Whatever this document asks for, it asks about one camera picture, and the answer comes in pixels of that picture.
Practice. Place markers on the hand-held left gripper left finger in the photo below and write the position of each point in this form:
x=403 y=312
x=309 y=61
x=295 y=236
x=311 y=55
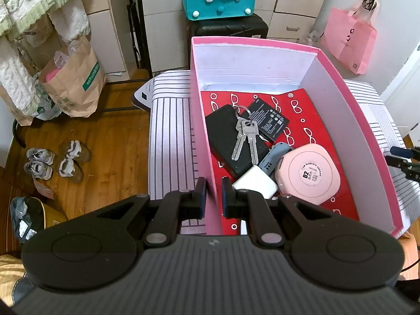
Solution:
x=201 y=198

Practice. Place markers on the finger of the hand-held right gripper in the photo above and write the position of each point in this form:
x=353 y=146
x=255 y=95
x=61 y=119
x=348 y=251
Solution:
x=410 y=169
x=398 y=151

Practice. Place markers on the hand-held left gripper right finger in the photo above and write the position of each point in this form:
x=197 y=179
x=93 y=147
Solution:
x=225 y=198

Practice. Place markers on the white charger adapter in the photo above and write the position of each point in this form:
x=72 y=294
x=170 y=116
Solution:
x=256 y=183

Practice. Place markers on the grey-blue small device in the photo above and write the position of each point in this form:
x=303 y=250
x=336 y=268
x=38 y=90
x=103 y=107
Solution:
x=272 y=157

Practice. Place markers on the two silver keys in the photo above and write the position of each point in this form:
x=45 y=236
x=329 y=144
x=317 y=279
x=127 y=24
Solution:
x=251 y=141

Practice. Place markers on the pink cardboard box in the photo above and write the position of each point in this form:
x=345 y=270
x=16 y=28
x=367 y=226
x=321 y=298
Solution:
x=341 y=111

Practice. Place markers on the pink round compact case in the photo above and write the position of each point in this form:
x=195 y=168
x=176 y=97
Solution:
x=306 y=174

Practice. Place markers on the black power bank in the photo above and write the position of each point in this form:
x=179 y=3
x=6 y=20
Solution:
x=223 y=137

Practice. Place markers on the white door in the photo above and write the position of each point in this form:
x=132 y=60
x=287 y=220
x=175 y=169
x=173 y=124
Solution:
x=403 y=82

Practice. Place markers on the black flat battery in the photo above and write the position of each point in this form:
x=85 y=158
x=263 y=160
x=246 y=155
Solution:
x=272 y=121

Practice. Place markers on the pink tote bag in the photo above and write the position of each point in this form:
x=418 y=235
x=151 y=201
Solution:
x=351 y=42

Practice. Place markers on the brown and white shoe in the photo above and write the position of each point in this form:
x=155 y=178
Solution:
x=69 y=170
x=75 y=149

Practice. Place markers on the clear plastic bag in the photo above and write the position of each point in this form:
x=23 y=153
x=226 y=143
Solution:
x=315 y=36

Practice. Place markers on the yellow bin with black liner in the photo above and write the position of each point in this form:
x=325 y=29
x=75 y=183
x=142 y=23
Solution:
x=49 y=215

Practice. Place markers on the small paper slip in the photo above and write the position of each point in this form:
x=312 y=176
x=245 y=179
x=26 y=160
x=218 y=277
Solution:
x=44 y=191

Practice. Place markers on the white wooden wardrobe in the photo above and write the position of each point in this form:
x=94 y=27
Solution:
x=164 y=39

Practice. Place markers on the grey and white sneaker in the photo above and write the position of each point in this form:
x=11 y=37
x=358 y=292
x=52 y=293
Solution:
x=37 y=170
x=41 y=156

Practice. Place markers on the black suitcase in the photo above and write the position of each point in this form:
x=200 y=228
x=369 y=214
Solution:
x=226 y=28

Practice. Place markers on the black stand pole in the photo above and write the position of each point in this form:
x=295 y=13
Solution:
x=139 y=39

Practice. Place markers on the brown paper bag green label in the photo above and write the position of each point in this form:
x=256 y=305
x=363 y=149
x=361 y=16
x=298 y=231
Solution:
x=75 y=82

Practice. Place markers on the white and green plastic bag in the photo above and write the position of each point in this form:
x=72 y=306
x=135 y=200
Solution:
x=46 y=111

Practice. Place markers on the yellow striped cloth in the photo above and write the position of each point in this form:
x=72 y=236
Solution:
x=13 y=275

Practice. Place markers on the plain brown paper bag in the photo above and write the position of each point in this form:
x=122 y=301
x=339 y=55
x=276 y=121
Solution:
x=16 y=111

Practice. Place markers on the white fluffy garment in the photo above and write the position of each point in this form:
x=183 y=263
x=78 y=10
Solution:
x=19 y=6

